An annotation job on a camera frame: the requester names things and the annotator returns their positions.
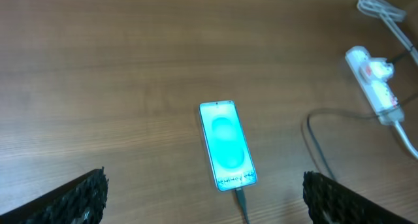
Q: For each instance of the blue smartphone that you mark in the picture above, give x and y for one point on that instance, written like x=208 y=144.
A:
x=228 y=152

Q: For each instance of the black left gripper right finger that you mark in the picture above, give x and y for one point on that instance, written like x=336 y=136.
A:
x=330 y=202

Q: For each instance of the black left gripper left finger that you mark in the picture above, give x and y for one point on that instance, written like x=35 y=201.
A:
x=81 y=200

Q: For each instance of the white power strip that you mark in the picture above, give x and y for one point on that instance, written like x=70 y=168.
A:
x=382 y=100

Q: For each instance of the white charger adapter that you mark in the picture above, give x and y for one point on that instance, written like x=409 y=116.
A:
x=376 y=69

